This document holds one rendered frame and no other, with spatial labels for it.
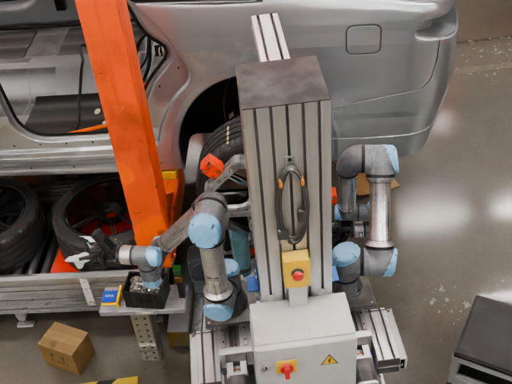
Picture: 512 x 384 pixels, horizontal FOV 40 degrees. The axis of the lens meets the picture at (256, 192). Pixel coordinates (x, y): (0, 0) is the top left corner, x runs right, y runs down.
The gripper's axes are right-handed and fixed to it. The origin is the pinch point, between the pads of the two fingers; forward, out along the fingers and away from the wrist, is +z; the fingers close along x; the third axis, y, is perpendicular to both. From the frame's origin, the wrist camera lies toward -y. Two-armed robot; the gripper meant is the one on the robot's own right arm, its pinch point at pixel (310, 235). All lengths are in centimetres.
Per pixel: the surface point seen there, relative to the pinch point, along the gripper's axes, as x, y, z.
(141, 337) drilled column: 6, -63, 90
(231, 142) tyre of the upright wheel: -32, 32, 35
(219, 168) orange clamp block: -22, 25, 41
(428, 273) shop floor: -48, -84, -70
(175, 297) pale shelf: 1, -38, 69
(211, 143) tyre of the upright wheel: -42, 25, 45
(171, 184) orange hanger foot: -61, -16, 73
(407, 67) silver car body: -66, 46, -52
